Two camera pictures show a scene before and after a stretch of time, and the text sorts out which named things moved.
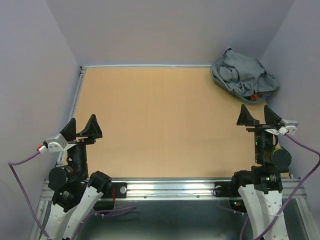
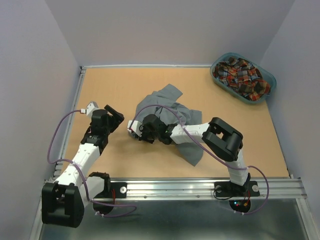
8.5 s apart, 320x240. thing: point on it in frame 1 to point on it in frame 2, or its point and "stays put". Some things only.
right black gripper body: [263, 138] to [147, 135]
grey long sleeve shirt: [246, 76] to [165, 103]
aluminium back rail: [143, 65] stays put
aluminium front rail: [177, 189] stays put
